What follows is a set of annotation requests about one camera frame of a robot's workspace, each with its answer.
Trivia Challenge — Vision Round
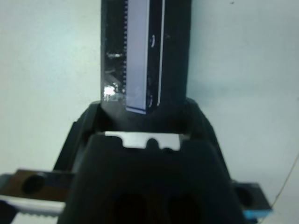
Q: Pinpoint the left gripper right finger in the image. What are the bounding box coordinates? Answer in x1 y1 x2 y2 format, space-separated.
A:
184 98 232 181

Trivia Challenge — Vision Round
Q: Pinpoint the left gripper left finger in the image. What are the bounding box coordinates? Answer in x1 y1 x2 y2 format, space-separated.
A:
53 99 104 171

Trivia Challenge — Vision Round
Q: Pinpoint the black box lid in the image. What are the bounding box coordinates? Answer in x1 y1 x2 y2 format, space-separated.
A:
100 0 192 131

